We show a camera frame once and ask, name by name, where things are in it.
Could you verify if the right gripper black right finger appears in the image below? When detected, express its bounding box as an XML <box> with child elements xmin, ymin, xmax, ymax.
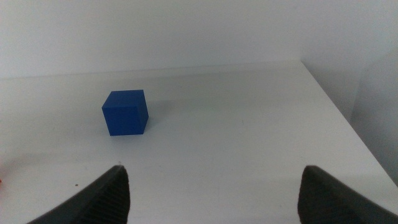
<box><xmin>297</xmin><ymin>165</ymin><xmax>398</xmax><ymax>224</ymax></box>

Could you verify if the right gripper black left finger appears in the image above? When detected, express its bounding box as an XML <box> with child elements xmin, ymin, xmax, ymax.
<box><xmin>26</xmin><ymin>165</ymin><xmax>131</xmax><ymax>224</ymax></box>

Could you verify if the blue cube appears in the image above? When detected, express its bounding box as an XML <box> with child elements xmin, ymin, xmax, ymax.
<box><xmin>101</xmin><ymin>89</ymin><xmax>149</xmax><ymax>137</ymax></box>

